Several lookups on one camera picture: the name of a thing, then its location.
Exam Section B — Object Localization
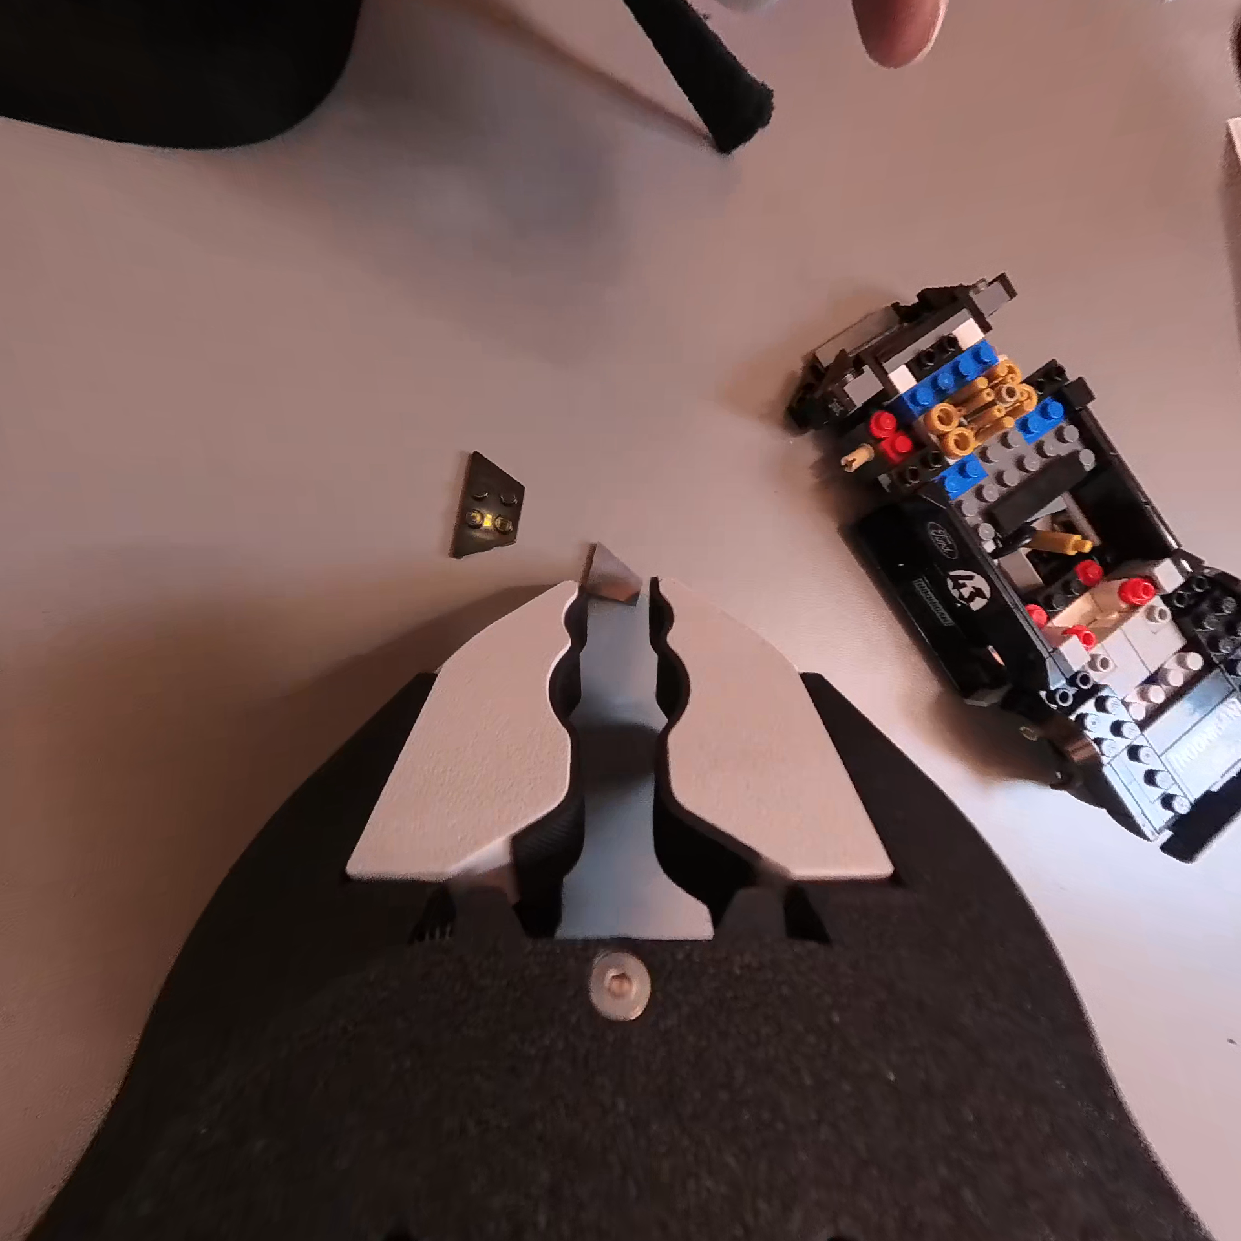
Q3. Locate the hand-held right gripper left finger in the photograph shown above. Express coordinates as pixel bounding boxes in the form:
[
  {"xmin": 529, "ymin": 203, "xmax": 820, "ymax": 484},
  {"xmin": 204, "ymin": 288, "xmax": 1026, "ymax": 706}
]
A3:
[{"xmin": 346, "ymin": 579, "xmax": 588, "ymax": 933}]

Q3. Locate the person's left hand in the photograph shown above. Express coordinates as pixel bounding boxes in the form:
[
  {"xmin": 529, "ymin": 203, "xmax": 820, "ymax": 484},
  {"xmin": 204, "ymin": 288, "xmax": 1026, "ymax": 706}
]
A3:
[{"xmin": 851, "ymin": 0, "xmax": 950, "ymax": 70}]

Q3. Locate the partly built lego car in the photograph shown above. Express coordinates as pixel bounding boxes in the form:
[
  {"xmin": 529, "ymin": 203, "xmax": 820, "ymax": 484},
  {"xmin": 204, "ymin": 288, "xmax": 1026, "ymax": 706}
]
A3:
[{"xmin": 783, "ymin": 271, "xmax": 1241, "ymax": 865}]

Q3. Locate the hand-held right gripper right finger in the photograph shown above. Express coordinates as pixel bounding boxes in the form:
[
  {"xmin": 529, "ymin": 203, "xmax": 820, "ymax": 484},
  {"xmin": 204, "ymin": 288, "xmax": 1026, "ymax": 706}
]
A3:
[{"xmin": 650, "ymin": 577, "xmax": 896, "ymax": 924}]

